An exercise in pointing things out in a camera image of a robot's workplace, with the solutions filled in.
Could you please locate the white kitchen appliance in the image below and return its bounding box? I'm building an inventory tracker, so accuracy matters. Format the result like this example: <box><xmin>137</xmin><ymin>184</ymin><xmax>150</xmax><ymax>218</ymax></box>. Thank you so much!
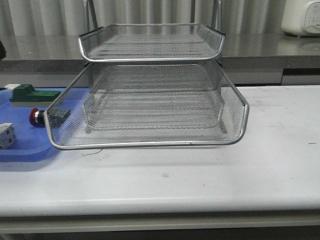
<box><xmin>281</xmin><ymin>0</ymin><xmax>320</xmax><ymax>37</ymax></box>

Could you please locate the silver mesh tray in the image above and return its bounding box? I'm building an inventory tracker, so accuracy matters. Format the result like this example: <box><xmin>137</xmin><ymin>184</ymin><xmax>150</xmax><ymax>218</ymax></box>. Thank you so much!
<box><xmin>44</xmin><ymin>60</ymin><xmax>250</xmax><ymax>150</ymax></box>
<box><xmin>82</xmin><ymin>89</ymin><xmax>225</xmax><ymax>131</ymax></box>
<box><xmin>78</xmin><ymin>23</ymin><xmax>226</xmax><ymax>63</ymax></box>

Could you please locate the white terminal block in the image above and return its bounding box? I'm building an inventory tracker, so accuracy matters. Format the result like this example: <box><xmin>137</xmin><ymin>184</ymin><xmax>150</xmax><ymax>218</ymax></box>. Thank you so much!
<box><xmin>0</xmin><ymin>123</ymin><xmax>17</xmax><ymax>150</ymax></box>

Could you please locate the silver metal rack frame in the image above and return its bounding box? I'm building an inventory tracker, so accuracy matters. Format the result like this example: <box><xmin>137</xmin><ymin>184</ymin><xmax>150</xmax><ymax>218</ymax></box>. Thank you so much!
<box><xmin>83</xmin><ymin>0</ymin><xmax>228</xmax><ymax>134</ymax></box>

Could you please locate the red emergency stop push button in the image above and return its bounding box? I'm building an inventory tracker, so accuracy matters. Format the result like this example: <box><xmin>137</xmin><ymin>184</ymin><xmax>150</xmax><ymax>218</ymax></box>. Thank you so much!
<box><xmin>28</xmin><ymin>107</ymin><xmax>71</xmax><ymax>129</ymax></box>

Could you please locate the grey stone counter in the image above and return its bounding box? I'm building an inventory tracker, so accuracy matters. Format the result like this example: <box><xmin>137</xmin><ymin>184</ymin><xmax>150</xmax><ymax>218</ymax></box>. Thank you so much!
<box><xmin>0</xmin><ymin>33</ymin><xmax>320</xmax><ymax>87</ymax></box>

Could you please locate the blue plastic tray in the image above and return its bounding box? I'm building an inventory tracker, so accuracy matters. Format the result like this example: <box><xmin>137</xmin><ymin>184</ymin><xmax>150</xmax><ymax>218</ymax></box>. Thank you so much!
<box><xmin>0</xmin><ymin>87</ymin><xmax>89</xmax><ymax>162</ymax></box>

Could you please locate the thin wire scrap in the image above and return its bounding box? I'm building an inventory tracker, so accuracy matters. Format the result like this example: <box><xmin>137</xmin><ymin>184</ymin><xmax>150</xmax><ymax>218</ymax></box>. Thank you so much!
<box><xmin>81</xmin><ymin>149</ymin><xmax>103</xmax><ymax>157</ymax></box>

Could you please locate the silver mesh bottom tray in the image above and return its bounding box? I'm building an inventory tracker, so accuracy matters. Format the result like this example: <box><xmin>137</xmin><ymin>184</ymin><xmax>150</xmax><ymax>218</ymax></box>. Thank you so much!
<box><xmin>82</xmin><ymin>89</ymin><xmax>225</xmax><ymax>131</ymax></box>

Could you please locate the silver mesh top tray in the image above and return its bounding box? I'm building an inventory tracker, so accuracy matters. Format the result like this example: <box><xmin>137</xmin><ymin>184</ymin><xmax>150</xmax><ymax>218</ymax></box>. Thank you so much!
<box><xmin>78</xmin><ymin>23</ymin><xmax>226</xmax><ymax>63</ymax></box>

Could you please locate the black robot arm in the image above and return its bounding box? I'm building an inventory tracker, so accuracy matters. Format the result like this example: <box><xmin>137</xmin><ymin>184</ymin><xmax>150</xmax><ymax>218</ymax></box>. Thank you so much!
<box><xmin>0</xmin><ymin>41</ymin><xmax>7</xmax><ymax>60</ymax></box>

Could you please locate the green electrical module block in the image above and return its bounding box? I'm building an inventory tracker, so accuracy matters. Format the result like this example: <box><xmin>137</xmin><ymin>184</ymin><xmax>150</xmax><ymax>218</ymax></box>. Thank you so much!
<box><xmin>9</xmin><ymin>84</ymin><xmax>61</xmax><ymax>107</ymax></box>

